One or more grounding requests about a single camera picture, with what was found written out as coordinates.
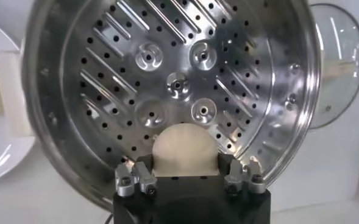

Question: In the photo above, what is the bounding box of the stainless steel steamer basket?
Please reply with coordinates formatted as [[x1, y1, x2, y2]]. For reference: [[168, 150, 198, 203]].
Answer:
[[0, 0, 322, 211]]

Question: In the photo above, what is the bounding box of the round glass lid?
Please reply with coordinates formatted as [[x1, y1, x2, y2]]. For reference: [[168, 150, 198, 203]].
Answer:
[[308, 2, 359, 130]]

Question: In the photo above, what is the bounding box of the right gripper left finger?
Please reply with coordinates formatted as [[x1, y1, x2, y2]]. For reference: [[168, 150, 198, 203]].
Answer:
[[115, 154, 158, 197]]

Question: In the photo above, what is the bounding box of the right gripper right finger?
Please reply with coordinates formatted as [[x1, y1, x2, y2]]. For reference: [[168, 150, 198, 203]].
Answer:
[[218, 153, 267, 195]]

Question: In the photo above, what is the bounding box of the white steamed baozi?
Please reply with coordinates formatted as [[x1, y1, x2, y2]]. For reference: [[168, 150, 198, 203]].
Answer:
[[151, 123, 220, 177]]

